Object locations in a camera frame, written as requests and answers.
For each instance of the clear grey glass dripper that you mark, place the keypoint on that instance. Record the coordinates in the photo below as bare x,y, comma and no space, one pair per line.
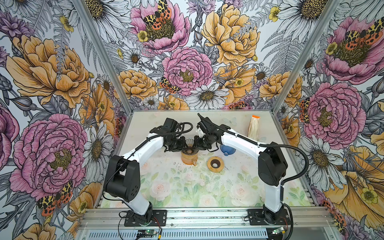
189,145

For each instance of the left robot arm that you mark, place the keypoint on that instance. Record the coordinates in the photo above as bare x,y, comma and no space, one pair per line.
123,177

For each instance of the aluminium frame rail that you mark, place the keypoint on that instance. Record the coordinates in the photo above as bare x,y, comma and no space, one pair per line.
302,223

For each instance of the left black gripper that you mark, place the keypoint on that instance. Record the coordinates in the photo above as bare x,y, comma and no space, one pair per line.
182,145

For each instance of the orange glass carafe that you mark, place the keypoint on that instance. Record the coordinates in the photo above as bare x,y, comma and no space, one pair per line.
189,158

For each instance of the blue glass dripper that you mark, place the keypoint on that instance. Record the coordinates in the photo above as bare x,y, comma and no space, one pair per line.
226,150

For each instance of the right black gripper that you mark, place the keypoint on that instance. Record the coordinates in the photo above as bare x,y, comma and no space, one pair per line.
199,145

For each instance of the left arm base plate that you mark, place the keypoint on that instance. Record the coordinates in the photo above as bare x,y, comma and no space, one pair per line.
156,217

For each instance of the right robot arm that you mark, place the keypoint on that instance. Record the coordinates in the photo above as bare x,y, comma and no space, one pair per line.
272,165

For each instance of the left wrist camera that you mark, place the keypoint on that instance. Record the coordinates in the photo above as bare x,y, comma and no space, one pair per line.
169,124

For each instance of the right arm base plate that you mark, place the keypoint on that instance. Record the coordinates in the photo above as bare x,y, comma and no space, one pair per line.
257,217

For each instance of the coffee filter pack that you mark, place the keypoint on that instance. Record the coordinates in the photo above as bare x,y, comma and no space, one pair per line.
253,131

